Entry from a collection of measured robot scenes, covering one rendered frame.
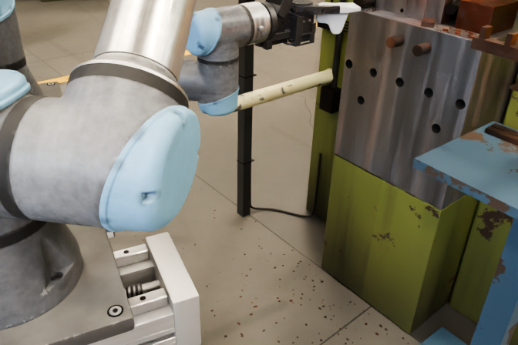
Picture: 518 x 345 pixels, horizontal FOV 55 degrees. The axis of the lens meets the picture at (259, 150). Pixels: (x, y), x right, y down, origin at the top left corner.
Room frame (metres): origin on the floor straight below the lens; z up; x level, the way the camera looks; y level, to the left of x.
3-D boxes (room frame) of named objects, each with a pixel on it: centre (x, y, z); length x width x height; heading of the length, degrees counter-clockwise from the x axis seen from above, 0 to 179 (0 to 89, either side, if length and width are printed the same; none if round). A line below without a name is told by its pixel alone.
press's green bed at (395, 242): (1.38, -0.57, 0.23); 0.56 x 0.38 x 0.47; 130
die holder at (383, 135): (1.38, -0.57, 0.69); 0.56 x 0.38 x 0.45; 130
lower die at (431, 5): (1.41, -0.53, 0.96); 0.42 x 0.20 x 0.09; 130
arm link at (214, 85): (0.87, 0.10, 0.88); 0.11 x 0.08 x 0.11; 83
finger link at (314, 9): (0.97, -0.10, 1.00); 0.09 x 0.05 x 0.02; 94
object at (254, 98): (1.48, -0.07, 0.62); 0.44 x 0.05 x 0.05; 130
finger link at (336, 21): (0.98, -0.15, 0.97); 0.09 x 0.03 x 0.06; 94
